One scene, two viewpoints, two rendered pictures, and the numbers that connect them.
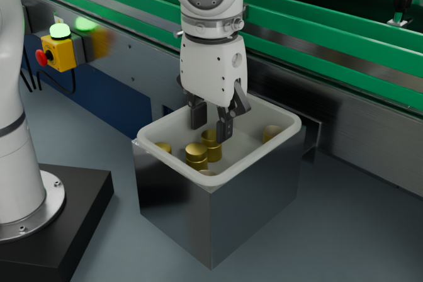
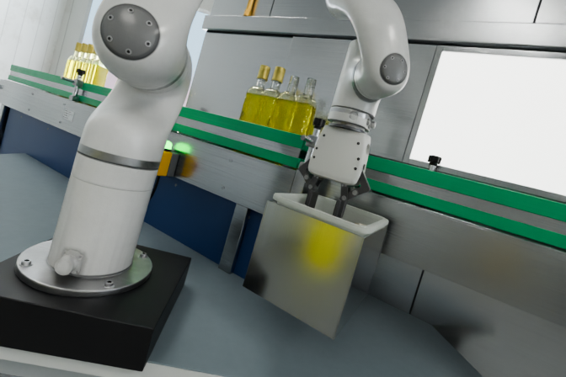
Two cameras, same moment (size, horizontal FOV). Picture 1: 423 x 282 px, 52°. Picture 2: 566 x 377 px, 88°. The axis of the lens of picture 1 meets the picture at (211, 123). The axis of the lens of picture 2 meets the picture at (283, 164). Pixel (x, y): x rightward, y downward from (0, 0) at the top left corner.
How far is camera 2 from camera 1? 0.40 m
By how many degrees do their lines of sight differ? 34
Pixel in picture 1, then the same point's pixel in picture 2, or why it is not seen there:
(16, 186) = (123, 230)
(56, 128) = not seen: hidden behind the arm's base
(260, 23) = not seen: hidden behind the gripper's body
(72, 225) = (162, 292)
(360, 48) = (423, 175)
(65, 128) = not seen: hidden behind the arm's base
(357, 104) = (422, 214)
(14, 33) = (180, 97)
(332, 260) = (397, 361)
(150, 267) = (238, 353)
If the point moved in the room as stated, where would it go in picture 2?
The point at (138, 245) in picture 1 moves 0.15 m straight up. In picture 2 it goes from (219, 331) to (242, 250)
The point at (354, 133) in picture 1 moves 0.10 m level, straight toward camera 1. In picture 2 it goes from (417, 238) to (436, 252)
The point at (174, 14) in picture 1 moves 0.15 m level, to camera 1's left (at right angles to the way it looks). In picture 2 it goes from (284, 137) to (224, 119)
